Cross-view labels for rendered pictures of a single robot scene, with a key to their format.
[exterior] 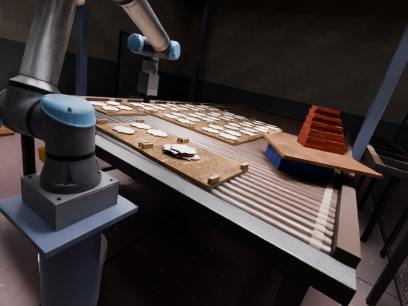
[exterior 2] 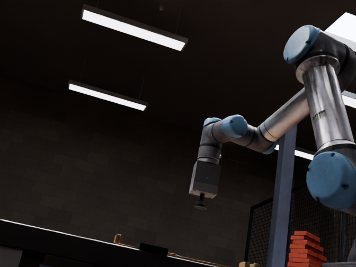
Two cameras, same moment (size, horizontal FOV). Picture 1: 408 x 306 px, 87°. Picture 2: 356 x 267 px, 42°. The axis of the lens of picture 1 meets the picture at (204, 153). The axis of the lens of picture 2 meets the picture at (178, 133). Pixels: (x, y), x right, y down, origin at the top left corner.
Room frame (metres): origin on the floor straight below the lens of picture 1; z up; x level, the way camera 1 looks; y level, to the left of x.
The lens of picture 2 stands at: (0.07, 1.42, 0.76)
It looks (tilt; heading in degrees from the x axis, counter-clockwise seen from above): 22 degrees up; 320
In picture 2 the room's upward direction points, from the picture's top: 11 degrees clockwise
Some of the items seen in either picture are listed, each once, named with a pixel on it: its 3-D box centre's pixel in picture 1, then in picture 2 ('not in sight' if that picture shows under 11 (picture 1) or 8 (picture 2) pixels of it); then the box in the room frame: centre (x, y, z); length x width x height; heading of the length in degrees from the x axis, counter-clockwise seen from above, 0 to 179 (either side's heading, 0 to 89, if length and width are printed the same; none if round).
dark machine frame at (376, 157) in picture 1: (362, 183); not in sight; (2.55, -2.00, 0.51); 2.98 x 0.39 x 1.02; 150
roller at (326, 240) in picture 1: (127, 144); not in sight; (1.06, 0.40, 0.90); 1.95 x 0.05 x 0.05; 60
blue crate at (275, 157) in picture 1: (297, 158); not in sight; (1.27, -0.56, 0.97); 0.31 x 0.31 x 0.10; 1
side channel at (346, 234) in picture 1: (346, 151); not in sight; (2.24, -1.45, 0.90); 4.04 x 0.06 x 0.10; 150
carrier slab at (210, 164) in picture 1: (195, 159); not in sight; (0.97, 0.03, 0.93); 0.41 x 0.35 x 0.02; 57
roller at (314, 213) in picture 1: (149, 141); not in sight; (1.19, 0.33, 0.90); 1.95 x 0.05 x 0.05; 60
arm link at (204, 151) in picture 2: (150, 66); (209, 156); (1.14, 0.36, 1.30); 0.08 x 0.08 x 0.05
